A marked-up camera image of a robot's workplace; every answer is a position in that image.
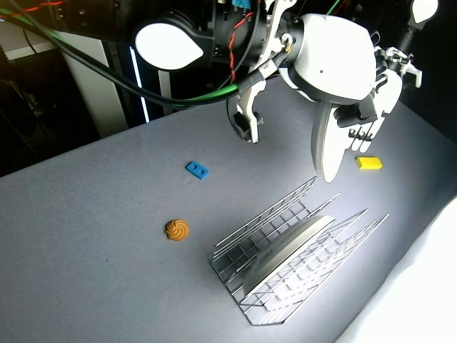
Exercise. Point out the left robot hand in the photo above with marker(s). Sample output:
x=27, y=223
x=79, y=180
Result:
x=389, y=93

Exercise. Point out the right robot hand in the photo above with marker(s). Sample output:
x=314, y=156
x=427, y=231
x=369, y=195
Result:
x=332, y=57

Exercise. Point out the white round plate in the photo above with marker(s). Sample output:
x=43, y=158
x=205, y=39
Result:
x=282, y=250
x=332, y=153

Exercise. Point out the yellow rectangular block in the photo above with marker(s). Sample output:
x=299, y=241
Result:
x=369, y=163

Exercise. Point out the blue block with two holes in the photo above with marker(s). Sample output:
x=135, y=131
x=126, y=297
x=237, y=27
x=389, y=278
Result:
x=197, y=170

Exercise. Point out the white light strip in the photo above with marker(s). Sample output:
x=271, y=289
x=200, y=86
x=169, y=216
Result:
x=140, y=89

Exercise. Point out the orange swirl cookie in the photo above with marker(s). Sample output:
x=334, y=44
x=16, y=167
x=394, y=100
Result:
x=177, y=230

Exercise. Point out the white cabinet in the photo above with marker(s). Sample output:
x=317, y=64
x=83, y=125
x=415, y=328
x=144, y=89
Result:
x=96, y=100

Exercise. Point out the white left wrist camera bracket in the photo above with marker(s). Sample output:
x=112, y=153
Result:
x=410, y=68

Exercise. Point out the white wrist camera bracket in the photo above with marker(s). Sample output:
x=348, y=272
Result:
x=251, y=107
x=410, y=68

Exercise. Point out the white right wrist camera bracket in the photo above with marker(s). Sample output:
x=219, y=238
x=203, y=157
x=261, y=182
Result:
x=251, y=107

